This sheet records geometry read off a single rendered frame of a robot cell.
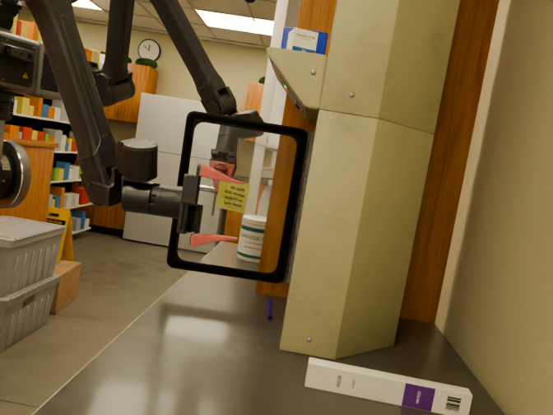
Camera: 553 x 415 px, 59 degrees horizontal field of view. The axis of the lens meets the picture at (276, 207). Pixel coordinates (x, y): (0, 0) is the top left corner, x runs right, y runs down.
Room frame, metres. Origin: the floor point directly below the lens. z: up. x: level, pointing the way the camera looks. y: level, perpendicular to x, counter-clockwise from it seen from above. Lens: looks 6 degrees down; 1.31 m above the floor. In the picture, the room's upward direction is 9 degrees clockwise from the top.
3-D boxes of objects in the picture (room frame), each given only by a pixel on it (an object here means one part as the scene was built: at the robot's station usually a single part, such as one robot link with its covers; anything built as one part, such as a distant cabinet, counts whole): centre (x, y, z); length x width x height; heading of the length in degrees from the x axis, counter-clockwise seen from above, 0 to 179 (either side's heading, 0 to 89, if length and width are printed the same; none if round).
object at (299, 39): (1.04, 0.00, 1.54); 0.05 x 0.05 x 0.06; 14
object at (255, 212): (1.23, 0.10, 1.19); 0.30 x 0.01 x 0.40; 93
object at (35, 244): (2.83, 1.53, 0.49); 0.60 x 0.42 x 0.33; 177
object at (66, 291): (3.44, 1.54, 0.14); 0.41 x 0.32 x 0.28; 3
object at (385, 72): (1.08, -0.18, 1.33); 0.32 x 0.25 x 0.77; 177
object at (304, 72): (1.09, 0.00, 1.46); 0.32 x 0.12 x 0.10; 177
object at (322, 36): (1.18, 0.00, 1.56); 0.10 x 0.10 x 0.09; 87
